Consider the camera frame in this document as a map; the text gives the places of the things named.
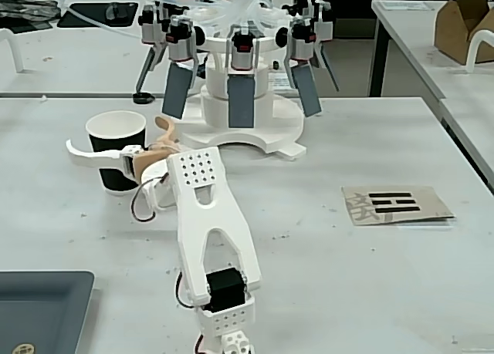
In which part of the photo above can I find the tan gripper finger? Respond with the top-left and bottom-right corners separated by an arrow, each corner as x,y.
154,116 -> 178,147

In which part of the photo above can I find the cardboard card with black bars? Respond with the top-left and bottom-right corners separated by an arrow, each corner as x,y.
341,186 -> 456,227

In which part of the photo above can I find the black flat mat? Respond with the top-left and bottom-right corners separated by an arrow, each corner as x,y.
56,2 -> 140,28

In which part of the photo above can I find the white printed label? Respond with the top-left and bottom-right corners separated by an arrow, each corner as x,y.
268,72 -> 294,92

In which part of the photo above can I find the brown cardboard box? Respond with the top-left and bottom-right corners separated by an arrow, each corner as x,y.
434,0 -> 494,65

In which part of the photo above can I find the black table leg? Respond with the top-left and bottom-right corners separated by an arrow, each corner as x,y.
368,25 -> 391,97

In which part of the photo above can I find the clear plastic tubing bundle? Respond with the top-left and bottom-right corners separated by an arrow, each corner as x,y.
57,0 -> 294,39

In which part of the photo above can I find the black paper cup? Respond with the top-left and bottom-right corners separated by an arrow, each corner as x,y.
85,110 -> 148,197

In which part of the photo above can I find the white curved plastic bracket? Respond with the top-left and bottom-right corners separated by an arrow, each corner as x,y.
0,28 -> 25,73
465,29 -> 494,74

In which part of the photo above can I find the dark crumpled bag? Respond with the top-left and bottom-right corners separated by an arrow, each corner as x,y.
0,0 -> 59,33

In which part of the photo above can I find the white paper sheet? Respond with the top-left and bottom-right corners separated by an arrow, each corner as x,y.
380,0 -> 439,12

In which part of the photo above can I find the white five-joint robot arm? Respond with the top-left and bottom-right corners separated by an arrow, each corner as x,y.
140,146 -> 263,354

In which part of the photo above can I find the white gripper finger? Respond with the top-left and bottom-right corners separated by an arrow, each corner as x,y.
65,139 -> 146,180

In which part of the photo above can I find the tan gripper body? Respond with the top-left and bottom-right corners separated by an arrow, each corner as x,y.
133,140 -> 182,184

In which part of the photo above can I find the dark grey plastic tray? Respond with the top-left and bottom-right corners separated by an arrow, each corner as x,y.
0,270 -> 96,354

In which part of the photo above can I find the grey paddle actuator module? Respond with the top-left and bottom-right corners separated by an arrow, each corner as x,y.
226,28 -> 259,130
293,0 -> 340,93
161,16 -> 200,120
285,16 -> 323,118
134,1 -> 171,95

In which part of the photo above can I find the thin black servo cable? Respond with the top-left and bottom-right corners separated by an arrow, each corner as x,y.
130,174 -> 171,223

